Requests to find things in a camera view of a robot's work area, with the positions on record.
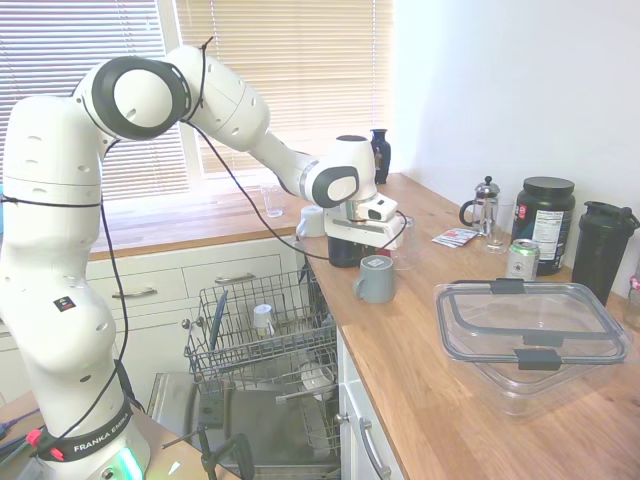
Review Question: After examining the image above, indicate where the glass jar red checked lid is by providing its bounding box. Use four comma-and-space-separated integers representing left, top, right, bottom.
623, 271, 640, 330

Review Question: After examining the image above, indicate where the blue cable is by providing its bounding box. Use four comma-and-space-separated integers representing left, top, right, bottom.
0, 408, 40, 434

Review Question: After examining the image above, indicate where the small white cup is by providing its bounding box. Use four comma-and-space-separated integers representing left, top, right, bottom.
251, 302, 277, 338

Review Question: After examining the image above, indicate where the brushed metal drawer handle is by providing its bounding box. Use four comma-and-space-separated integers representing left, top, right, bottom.
214, 271, 258, 285
111, 284, 159, 300
356, 416, 394, 480

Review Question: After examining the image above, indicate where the black printed mug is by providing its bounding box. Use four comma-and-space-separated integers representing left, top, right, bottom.
327, 234, 365, 269

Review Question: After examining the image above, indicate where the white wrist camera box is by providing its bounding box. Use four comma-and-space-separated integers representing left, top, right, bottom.
358, 195, 400, 224

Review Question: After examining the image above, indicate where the clear lid with black clips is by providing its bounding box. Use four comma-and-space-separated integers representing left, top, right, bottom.
434, 279, 629, 372

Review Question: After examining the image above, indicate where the glass French press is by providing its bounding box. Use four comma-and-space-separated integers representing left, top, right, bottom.
458, 175, 503, 238

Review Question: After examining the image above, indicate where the clear glass tumbler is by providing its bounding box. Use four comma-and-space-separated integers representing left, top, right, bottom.
483, 198, 517, 256

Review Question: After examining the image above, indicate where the grey wire mug rack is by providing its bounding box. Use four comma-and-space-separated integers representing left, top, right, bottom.
182, 269, 339, 397

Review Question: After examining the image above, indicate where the grey wire plate rack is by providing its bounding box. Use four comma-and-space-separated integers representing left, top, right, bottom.
275, 344, 342, 462

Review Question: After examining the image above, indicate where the grey mug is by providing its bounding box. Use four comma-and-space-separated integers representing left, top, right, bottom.
351, 254, 397, 305

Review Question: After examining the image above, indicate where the clear drinking glass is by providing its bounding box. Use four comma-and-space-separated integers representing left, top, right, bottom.
259, 182, 287, 219

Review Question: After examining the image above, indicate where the cream window blind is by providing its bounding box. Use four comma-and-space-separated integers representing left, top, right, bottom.
0, 0, 194, 202
173, 0, 396, 177

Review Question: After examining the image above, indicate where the clear plastic storage container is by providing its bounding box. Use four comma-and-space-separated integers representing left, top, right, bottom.
433, 279, 635, 420

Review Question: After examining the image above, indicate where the black shaker bottle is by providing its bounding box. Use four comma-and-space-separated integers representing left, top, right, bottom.
570, 200, 640, 308

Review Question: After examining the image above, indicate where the white bowl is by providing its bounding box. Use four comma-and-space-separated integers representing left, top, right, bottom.
299, 361, 336, 402

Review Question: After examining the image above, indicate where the white mug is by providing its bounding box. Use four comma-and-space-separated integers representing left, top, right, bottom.
296, 204, 327, 239

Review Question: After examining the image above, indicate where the thick black base cable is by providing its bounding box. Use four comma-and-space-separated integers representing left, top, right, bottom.
113, 358, 148, 417

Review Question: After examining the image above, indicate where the dark blue floral vase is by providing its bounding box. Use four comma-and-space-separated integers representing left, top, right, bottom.
369, 128, 393, 187

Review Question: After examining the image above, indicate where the silver green drink can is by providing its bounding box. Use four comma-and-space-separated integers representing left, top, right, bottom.
504, 237, 543, 283

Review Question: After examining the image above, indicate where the built-in dishwasher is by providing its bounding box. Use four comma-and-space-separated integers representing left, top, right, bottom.
146, 259, 352, 480

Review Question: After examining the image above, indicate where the thin black cable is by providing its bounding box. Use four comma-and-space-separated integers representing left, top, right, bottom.
0, 35, 409, 441

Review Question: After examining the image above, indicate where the dark blue labelled plate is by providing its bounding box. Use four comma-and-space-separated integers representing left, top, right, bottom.
208, 289, 231, 352

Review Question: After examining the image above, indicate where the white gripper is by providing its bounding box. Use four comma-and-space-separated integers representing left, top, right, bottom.
323, 206, 407, 260

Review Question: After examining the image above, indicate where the tall clear plastic cup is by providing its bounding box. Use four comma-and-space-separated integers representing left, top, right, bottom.
391, 214, 418, 273

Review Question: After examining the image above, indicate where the black protein powder tub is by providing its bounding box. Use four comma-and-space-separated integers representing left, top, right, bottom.
510, 175, 577, 278

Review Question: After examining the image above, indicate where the white kitchen cabinet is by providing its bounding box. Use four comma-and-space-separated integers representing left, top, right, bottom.
335, 327, 407, 480
0, 237, 321, 404

